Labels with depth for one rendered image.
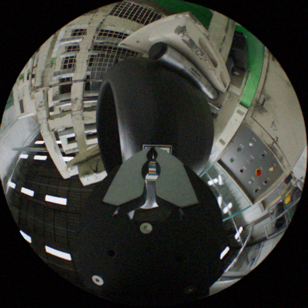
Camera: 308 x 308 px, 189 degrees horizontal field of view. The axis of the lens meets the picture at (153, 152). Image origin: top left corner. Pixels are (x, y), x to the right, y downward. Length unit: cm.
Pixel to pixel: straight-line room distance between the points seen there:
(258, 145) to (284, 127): 26
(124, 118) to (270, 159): 84
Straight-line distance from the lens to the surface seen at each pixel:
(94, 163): 88
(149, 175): 15
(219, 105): 46
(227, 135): 392
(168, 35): 21
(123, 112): 16
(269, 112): 75
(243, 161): 78
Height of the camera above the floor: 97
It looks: 38 degrees up
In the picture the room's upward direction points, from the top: 158 degrees counter-clockwise
